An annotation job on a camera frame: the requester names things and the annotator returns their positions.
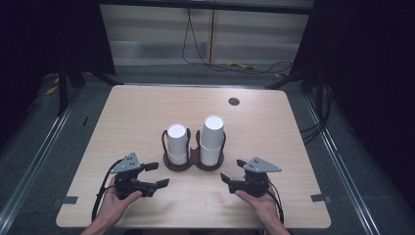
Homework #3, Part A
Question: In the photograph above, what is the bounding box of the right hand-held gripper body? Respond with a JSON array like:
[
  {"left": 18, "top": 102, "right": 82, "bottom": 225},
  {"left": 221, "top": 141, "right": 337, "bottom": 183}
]
[{"left": 227, "top": 157, "right": 283, "bottom": 198}]

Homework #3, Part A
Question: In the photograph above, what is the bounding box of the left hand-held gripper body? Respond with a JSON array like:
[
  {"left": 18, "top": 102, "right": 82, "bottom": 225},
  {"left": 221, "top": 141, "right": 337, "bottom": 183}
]
[{"left": 110, "top": 152, "right": 159, "bottom": 201}]

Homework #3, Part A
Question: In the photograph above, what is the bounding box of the dark brown double cup holder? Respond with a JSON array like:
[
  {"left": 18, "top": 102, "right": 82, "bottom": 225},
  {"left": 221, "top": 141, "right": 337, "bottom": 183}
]
[{"left": 161, "top": 127, "right": 227, "bottom": 172}]

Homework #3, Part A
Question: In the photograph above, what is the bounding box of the person's right hand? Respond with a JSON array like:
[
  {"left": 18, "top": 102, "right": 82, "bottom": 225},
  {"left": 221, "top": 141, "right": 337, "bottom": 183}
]
[{"left": 234, "top": 188, "right": 283, "bottom": 229}]

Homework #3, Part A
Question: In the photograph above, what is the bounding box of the person's left hand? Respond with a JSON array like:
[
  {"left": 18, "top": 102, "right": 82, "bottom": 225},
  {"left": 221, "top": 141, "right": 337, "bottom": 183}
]
[{"left": 97, "top": 175, "right": 144, "bottom": 227}]

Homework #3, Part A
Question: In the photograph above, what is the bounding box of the white paper cup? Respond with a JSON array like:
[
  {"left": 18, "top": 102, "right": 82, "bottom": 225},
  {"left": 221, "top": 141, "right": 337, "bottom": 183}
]
[
  {"left": 166, "top": 123, "right": 191, "bottom": 157},
  {"left": 200, "top": 115, "right": 226, "bottom": 151},
  {"left": 199, "top": 144, "right": 224, "bottom": 167},
  {"left": 167, "top": 152, "right": 190, "bottom": 166}
]

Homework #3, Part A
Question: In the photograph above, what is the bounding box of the grey tape piece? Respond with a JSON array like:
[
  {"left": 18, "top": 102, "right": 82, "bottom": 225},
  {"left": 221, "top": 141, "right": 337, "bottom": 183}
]
[
  {"left": 309, "top": 193, "right": 333, "bottom": 204},
  {"left": 53, "top": 196, "right": 79, "bottom": 207}
]

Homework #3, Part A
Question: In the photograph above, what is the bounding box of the black metal stand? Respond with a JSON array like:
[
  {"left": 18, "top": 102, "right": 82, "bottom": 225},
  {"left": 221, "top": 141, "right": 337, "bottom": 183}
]
[{"left": 56, "top": 58, "right": 123, "bottom": 118}]

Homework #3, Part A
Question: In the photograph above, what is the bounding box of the thin dark pole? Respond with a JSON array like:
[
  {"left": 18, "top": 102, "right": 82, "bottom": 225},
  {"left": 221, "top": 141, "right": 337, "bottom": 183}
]
[{"left": 208, "top": 9, "right": 216, "bottom": 65}]

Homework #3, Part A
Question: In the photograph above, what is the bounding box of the dark curtain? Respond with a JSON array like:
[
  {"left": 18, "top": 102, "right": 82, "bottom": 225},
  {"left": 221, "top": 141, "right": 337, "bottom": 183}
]
[
  {"left": 289, "top": 0, "right": 415, "bottom": 212},
  {"left": 0, "top": 0, "right": 116, "bottom": 150}
]

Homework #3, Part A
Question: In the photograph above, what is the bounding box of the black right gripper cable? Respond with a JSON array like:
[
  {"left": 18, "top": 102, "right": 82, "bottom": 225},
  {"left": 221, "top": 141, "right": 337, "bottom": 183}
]
[{"left": 265, "top": 180, "right": 285, "bottom": 225}]

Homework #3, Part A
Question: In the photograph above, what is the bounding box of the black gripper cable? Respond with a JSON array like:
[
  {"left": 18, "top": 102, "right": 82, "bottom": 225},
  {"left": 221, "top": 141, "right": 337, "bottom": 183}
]
[
  {"left": 265, "top": 180, "right": 285, "bottom": 225},
  {"left": 91, "top": 158, "right": 126, "bottom": 223}
]

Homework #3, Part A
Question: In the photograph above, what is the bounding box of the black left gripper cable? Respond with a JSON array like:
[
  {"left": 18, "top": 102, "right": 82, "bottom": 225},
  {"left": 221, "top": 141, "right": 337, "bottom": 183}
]
[{"left": 91, "top": 158, "right": 126, "bottom": 223}]

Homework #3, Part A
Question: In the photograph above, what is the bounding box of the black cable bundle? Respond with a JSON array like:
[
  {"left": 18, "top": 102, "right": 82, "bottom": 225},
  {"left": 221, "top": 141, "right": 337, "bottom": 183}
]
[{"left": 300, "top": 83, "right": 335, "bottom": 145}]

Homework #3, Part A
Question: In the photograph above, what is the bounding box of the metal floor rail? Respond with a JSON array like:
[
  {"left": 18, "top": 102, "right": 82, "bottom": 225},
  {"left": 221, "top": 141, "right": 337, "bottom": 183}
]
[
  {"left": 303, "top": 95, "right": 382, "bottom": 235},
  {"left": 0, "top": 103, "right": 74, "bottom": 227}
]

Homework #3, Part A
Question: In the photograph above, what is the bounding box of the black hanging floor cable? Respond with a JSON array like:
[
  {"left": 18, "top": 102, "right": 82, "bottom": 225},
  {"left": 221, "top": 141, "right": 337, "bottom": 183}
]
[{"left": 181, "top": 8, "right": 295, "bottom": 75}]

